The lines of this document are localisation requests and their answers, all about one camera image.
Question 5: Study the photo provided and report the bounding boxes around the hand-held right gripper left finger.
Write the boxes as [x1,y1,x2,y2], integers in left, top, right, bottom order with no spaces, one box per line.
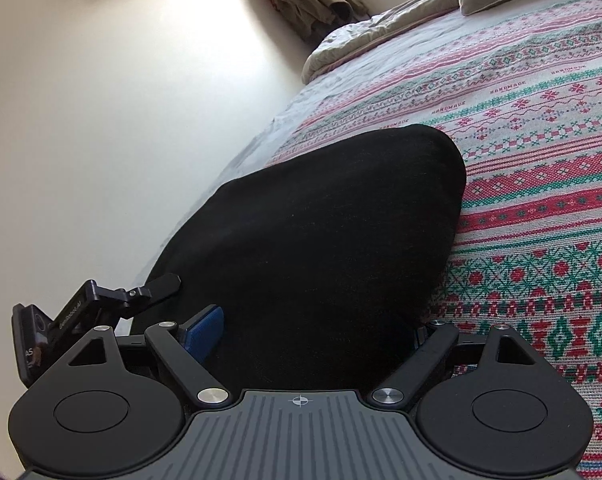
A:
[68,305,230,407]

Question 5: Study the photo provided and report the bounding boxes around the grey duvet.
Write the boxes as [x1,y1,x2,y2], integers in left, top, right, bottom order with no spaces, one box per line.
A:
[301,0,464,84]

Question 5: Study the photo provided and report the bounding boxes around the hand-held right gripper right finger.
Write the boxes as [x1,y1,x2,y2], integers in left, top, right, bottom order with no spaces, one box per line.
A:
[372,320,538,407]

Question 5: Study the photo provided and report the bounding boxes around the black pants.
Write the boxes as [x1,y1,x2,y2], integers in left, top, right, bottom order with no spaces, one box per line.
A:
[143,124,468,397]

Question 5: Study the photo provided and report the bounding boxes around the patterned red green blanket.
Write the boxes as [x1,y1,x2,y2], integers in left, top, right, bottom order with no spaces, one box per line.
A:
[260,0,602,480]

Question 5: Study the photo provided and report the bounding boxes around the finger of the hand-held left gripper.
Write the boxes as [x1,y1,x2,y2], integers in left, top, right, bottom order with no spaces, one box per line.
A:
[130,273,182,318]

